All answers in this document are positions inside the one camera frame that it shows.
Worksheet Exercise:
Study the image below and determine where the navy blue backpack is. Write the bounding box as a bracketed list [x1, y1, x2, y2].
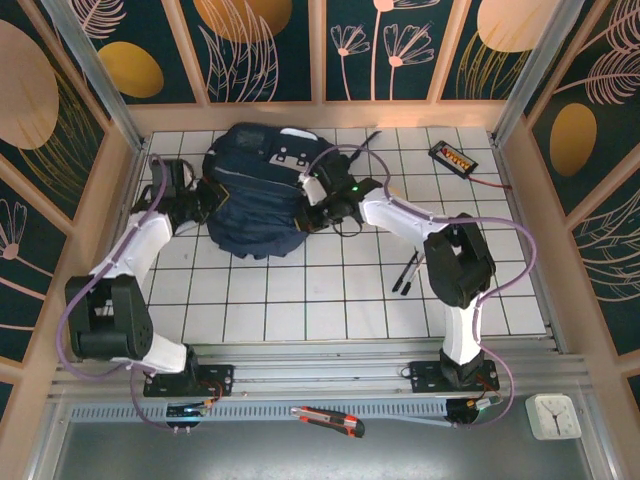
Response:
[202, 122, 384, 261]

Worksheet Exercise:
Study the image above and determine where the black charger with yellow plugs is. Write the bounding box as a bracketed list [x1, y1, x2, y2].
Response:
[428, 140, 477, 173]

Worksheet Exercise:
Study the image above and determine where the red black utility knife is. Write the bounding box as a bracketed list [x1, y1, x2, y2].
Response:
[289, 405, 366, 440]

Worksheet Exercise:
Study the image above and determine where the black controller board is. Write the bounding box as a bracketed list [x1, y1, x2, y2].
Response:
[444, 394, 504, 429]
[165, 397, 224, 435]

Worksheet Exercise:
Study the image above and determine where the white square alarm clock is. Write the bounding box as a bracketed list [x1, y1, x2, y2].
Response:
[524, 393, 584, 441]

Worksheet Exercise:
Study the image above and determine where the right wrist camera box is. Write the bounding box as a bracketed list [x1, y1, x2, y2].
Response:
[298, 172, 327, 207]

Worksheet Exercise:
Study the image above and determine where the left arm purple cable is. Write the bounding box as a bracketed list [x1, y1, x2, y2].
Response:
[55, 152, 174, 432]

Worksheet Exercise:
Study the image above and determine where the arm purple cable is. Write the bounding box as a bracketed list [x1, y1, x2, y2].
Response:
[302, 143, 541, 431]
[55, 152, 174, 432]

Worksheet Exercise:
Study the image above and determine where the red cable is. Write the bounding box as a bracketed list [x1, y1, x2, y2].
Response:
[467, 172, 514, 191]

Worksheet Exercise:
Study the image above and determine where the aluminium mounting rail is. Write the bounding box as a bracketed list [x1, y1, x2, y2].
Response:
[47, 337, 594, 401]

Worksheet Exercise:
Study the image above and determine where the aluminium frame post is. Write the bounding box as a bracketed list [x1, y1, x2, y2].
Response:
[492, 0, 586, 146]
[42, 0, 149, 151]

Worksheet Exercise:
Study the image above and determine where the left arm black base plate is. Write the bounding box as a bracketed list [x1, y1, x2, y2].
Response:
[143, 363, 236, 399]

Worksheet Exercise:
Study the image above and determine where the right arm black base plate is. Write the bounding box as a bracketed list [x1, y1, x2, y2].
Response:
[408, 359, 501, 395]

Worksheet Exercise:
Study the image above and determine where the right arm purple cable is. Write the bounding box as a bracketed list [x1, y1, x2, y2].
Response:
[302, 143, 541, 431]

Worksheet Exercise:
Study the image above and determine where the slotted grey cable duct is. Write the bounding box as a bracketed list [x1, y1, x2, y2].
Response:
[68, 398, 454, 422]

